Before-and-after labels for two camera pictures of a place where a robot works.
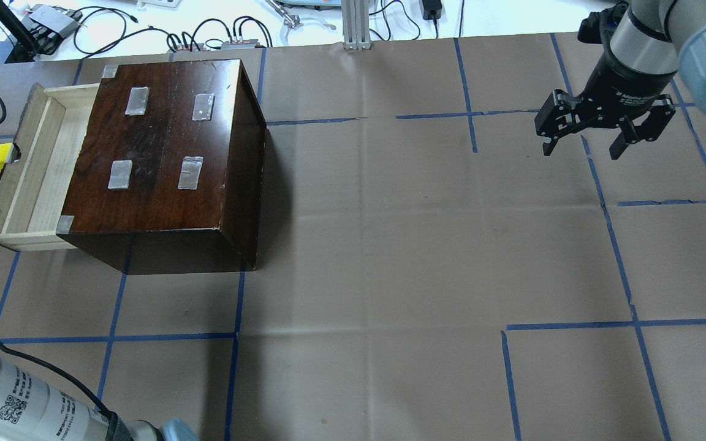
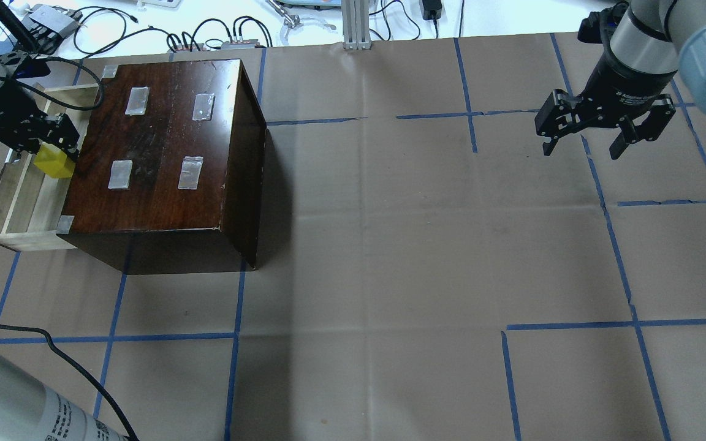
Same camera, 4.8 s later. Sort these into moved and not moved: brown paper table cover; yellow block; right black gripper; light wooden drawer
Moved: yellow block
Not moved: light wooden drawer; right black gripper; brown paper table cover
